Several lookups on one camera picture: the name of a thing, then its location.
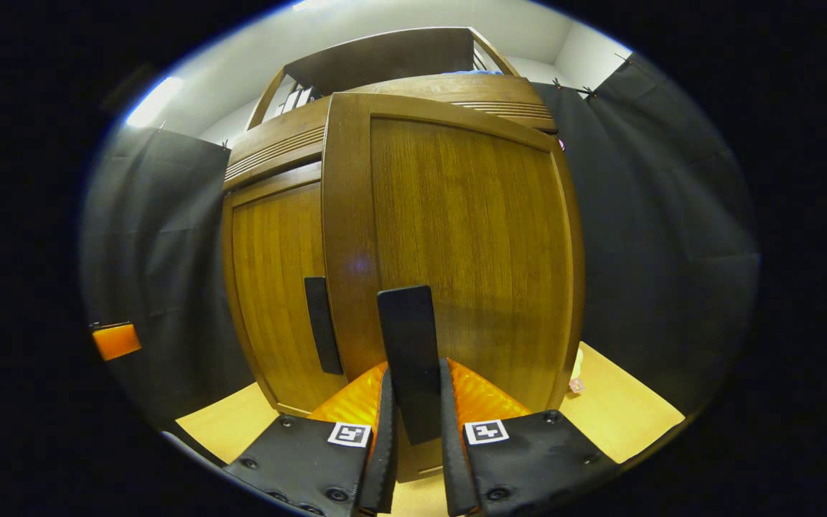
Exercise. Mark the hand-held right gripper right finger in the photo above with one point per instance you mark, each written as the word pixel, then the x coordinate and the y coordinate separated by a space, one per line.
pixel 454 467

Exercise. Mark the small pale toy figurine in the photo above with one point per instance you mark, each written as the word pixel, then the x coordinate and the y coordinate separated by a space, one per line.
pixel 576 384

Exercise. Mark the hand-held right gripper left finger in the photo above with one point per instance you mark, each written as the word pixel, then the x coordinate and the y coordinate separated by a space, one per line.
pixel 382 459

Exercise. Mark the black backdrop cloth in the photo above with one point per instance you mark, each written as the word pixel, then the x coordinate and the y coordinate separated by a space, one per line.
pixel 672 237

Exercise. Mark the wooden cabinet door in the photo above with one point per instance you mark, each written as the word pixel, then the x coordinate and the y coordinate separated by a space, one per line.
pixel 270 287
pixel 471 251

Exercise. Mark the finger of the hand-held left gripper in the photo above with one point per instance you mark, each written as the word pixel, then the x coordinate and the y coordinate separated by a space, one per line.
pixel 115 341

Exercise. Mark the blue towel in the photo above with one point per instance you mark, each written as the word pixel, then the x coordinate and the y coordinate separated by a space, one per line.
pixel 464 72

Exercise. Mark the wooden double-door shoe cabinet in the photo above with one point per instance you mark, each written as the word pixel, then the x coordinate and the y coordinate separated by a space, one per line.
pixel 385 57

